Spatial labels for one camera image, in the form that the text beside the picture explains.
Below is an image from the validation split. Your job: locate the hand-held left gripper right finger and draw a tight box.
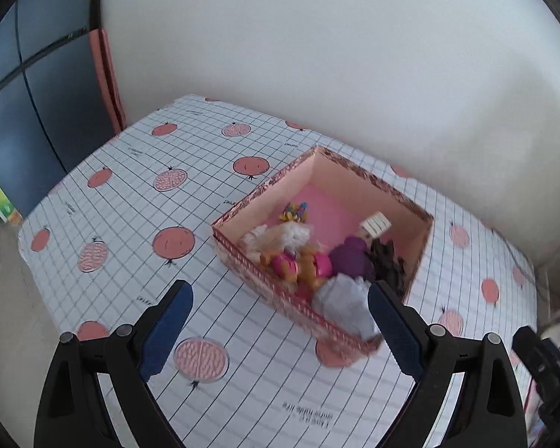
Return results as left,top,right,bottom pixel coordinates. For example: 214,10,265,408
366,280,528,448

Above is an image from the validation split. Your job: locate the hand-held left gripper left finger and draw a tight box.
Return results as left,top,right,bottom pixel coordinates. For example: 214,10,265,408
34,280,194,448

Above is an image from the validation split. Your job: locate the clear plastic bag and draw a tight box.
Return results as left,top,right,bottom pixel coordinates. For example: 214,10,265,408
312,274,383,341

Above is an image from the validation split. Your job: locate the black plastic toy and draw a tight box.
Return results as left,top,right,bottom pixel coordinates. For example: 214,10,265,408
365,239,408,300

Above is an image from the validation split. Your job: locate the small cream toy crate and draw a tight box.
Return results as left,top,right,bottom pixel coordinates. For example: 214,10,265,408
358,211,391,243

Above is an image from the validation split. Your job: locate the pink toy puppy figure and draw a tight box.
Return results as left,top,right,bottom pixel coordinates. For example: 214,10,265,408
260,245,333,290

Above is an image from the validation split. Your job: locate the bundle of cotton swabs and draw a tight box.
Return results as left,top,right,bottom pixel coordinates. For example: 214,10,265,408
268,221,315,255

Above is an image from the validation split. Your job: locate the pink floral cardboard box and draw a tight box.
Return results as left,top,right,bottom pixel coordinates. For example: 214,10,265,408
211,146,435,355

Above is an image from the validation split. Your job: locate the desktop with grid-print cloth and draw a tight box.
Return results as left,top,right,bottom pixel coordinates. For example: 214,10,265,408
18,94,549,448

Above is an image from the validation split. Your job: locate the purple round item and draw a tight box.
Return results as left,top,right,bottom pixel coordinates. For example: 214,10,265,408
329,236,375,281

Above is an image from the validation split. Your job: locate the green and yellow box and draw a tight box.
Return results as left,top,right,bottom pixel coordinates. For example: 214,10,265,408
0,172,23,225

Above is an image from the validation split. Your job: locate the dark cabinet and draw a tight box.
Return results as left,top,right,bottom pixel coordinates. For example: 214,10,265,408
0,0,122,218

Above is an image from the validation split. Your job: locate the pink foam board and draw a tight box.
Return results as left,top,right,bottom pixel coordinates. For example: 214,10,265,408
88,28,127,132

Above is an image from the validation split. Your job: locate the black cable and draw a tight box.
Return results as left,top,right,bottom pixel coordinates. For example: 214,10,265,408
490,228,542,299

